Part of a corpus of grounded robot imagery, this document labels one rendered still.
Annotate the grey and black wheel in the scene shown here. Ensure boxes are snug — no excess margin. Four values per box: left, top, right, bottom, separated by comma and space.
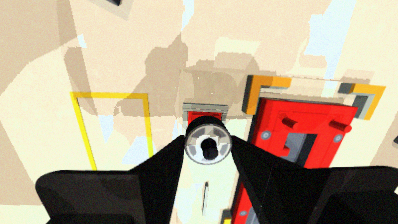
184, 115, 233, 165

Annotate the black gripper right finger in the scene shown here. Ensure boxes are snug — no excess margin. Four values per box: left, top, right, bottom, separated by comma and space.
231, 135, 398, 224

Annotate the yellow tape outline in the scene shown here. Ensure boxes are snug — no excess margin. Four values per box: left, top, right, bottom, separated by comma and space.
70, 92, 153, 171

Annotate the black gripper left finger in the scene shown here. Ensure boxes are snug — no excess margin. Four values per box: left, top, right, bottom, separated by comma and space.
35, 135, 185, 224

